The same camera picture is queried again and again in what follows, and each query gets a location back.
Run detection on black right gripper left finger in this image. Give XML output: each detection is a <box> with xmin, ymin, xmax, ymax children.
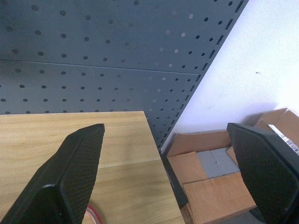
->
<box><xmin>0</xmin><ymin>123</ymin><xmax>106</xmax><ymax>224</ymax></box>

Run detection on open brown cardboard box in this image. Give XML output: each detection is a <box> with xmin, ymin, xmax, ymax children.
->
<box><xmin>167</xmin><ymin>129</ymin><xmax>257</xmax><ymax>224</ymax></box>

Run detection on grey pegboard panel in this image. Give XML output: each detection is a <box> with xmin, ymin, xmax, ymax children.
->
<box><xmin>0</xmin><ymin>0</ymin><xmax>250</xmax><ymax>150</ymax></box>

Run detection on brown cardboard box with label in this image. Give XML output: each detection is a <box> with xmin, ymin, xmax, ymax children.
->
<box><xmin>253</xmin><ymin>107</ymin><xmax>299</xmax><ymax>154</ymax></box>

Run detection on grey metal sheets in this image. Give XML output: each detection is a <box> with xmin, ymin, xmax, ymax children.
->
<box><xmin>197</xmin><ymin>147</ymin><xmax>241</xmax><ymax>180</ymax></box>

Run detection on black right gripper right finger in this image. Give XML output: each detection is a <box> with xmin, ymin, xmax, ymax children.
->
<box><xmin>227</xmin><ymin>122</ymin><xmax>299</xmax><ymax>224</ymax></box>

